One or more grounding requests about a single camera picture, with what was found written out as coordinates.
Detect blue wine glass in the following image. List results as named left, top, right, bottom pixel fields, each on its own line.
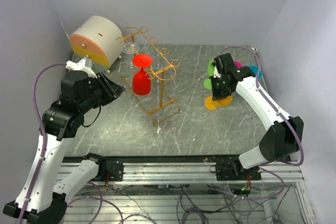
left=248, top=66, right=263, bottom=79

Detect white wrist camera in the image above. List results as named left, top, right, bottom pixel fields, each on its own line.
left=212, top=61, right=221, bottom=78
left=65, top=57, right=98, bottom=79

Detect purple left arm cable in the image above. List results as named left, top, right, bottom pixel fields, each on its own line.
left=17, top=62, right=68, bottom=224

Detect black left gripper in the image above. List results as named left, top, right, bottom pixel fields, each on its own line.
left=79, top=70, right=125, bottom=113

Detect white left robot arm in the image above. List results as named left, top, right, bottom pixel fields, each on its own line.
left=3, top=70, right=125, bottom=223

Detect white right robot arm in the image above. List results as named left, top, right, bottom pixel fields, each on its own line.
left=209, top=54, right=304, bottom=180

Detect green wine glass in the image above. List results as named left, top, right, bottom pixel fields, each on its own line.
left=203, top=59, right=214, bottom=90

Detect orange wine glass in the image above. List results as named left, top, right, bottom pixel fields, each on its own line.
left=204, top=95, right=233, bottom=111

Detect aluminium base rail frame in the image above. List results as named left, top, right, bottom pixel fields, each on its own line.
left=15, top=155, right=313, bottom=224

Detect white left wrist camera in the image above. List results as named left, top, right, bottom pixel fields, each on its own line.
left=65, top=57, right=98, bottom=79

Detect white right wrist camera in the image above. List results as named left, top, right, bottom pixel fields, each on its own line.
left=212, top=61, right=221, bottom=78

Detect clear wine glass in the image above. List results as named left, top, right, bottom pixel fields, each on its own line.
left=122, top=42, right=140, bottom=69

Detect gold wire glass rack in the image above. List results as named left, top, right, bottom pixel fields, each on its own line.
left=120, top=26, right=180, bottom=125

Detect round white drawer cabinet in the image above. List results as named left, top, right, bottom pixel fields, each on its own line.
left=69, top=15, right=123, bottom=71

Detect loose cables under table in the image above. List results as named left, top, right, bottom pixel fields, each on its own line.
left=83, top=182, right=284, bottom=224

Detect pink wine glass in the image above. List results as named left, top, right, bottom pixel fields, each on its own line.
left=234, top=61, right=243, bottom=68

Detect red wine glass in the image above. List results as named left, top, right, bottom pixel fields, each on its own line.
left=132, top=54, right=152, bottom=96

